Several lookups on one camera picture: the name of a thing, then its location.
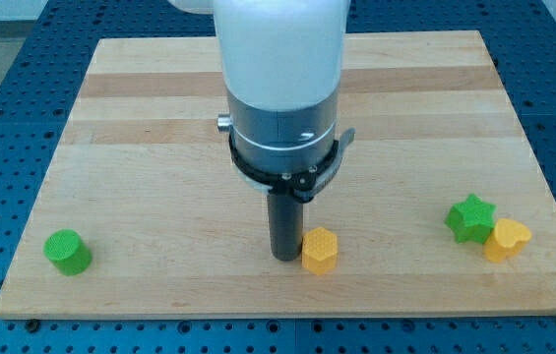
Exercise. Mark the yellow hexagon block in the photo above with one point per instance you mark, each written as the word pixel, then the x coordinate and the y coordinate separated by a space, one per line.
pixel 320 249

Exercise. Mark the green star block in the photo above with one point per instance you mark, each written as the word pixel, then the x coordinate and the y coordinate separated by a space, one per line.
pixel 471 220

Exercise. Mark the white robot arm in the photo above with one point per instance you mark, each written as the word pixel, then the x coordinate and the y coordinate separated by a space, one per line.
pixel 281 65

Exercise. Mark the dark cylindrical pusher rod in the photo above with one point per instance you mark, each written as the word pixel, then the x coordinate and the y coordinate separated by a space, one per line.
pixel 286 226

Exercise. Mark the light wooden board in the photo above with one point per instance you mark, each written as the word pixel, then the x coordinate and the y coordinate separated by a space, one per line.
pixel 144 176

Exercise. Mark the grey wrist flange with clamp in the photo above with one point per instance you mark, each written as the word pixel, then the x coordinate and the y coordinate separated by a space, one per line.
pixel 291 153

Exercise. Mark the yellow heart block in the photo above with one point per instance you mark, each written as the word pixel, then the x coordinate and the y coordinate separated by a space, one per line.
pixel 506 240

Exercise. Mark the green cylinder block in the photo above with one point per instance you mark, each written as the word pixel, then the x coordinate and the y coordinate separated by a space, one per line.
pixel 66 250

